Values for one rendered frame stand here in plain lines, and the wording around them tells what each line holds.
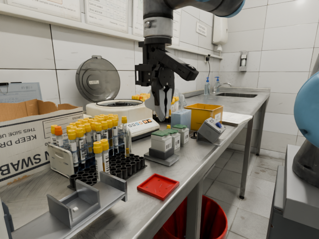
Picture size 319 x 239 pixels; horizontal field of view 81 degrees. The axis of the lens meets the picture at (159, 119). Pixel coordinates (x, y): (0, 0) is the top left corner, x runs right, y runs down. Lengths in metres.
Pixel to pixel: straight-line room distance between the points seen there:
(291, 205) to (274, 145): 2.59
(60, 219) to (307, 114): 0.36
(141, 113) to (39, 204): 0.47
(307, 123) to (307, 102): 0.03
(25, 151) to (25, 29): 0.52
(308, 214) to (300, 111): 0.19
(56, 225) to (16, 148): 0.26
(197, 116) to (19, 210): 0.64
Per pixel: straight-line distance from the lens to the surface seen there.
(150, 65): 0.49
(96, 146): 0.39
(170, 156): 0.55
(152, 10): 0.50
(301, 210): 0.42
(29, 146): 0.55
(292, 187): 0.44
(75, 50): 1.01
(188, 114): 0.75
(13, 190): 0.53
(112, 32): 1.12
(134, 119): 0.75
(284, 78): 2.83
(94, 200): 0.34
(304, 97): 0.29
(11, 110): 0.82
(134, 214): 0.38
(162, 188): 0.43
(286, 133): 2.93
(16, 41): 0.91
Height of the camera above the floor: 1.12
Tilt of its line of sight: 14 degrees down
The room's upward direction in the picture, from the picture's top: straight up
